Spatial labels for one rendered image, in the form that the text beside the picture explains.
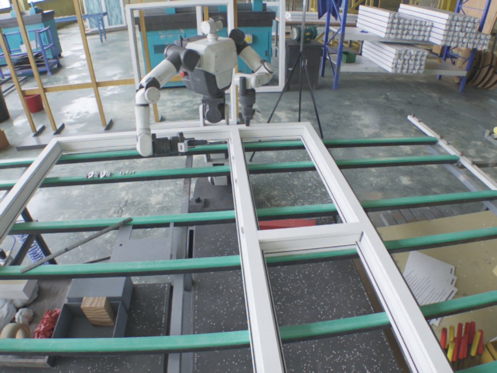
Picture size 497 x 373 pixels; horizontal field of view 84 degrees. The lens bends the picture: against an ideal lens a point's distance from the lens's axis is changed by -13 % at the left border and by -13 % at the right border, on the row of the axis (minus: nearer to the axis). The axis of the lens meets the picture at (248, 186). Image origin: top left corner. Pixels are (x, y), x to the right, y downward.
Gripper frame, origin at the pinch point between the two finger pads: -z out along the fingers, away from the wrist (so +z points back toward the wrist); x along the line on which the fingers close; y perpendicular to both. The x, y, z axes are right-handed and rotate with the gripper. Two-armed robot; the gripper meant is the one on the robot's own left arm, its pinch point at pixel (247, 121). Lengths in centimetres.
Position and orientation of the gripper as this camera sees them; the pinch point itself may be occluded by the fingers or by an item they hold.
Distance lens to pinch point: 175.7
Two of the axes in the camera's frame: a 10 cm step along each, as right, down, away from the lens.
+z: 0.0, -8.1, -5.9
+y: 9.9, -0.6, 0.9
